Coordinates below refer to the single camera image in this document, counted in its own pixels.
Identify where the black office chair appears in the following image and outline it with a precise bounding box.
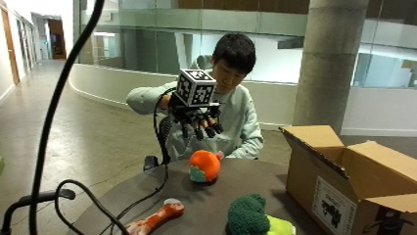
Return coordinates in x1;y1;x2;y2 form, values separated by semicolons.
143;115;175;172

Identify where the the person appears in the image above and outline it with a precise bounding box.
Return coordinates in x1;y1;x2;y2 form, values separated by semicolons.
126;32;266;163

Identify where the orange plush toy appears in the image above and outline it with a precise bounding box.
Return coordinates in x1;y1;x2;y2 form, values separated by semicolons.
188;149;226;184

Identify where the white cube with black markers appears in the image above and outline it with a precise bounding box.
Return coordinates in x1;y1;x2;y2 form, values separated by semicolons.
175;69;218;109

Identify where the green plush broccoli toy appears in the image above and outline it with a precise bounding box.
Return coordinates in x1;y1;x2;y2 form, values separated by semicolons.
226;193;298;235

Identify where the red and white bone toy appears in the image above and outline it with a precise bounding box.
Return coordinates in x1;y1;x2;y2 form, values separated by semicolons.
124;198;187;235

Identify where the glass balustrade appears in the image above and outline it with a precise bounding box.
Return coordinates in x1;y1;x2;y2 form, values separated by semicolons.
73;0;417;90

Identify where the grey concrete pillar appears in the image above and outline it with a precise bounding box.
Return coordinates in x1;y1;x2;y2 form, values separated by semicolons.
292;0;371;135

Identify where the brown cardboard box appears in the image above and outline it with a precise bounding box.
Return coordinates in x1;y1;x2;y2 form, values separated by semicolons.
279;124;417;235

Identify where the white label with black print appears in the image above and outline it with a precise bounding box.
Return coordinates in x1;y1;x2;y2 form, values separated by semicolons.
311;175;359;233

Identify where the brown wooden door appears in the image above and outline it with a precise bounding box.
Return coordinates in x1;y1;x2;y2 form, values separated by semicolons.
0;7;23;86

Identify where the thin black glove cable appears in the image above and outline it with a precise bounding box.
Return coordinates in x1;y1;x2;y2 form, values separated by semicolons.
98;87;179;235

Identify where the looped black cable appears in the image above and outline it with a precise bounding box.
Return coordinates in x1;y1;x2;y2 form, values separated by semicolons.
54;178;132;235

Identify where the thick black cable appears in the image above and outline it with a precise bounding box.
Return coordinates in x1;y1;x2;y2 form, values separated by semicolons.
29;0;107;235

